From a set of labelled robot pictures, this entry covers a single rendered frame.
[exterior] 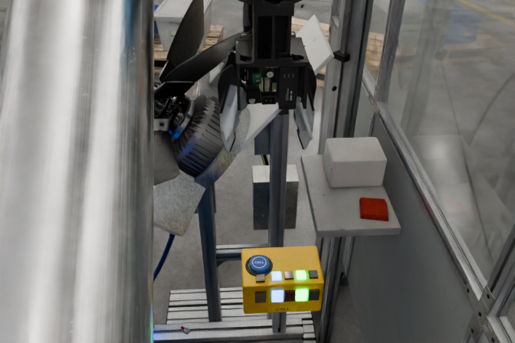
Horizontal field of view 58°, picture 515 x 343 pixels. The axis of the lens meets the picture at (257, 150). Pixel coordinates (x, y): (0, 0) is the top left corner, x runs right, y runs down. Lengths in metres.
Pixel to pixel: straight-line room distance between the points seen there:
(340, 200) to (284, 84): 1.00
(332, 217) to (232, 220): 1.27
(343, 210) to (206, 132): 0.48
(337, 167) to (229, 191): 1.42
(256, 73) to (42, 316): 0.33
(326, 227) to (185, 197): 0.41
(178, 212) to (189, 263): 1.19
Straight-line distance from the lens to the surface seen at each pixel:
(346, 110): 1.62
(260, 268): 0.95
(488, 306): 1.07
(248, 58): 0.47
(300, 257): 0.98
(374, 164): 1.45
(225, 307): 2.13
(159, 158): 1.05
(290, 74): 0.46
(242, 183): 2.82
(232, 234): 2.51
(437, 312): 1.33
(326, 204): 1.42
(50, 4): 0.24
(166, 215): 1.22
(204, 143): 1.19
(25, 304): 0.19
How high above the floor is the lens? 1.81
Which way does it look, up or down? 36 degrees down
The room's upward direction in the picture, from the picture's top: straight up
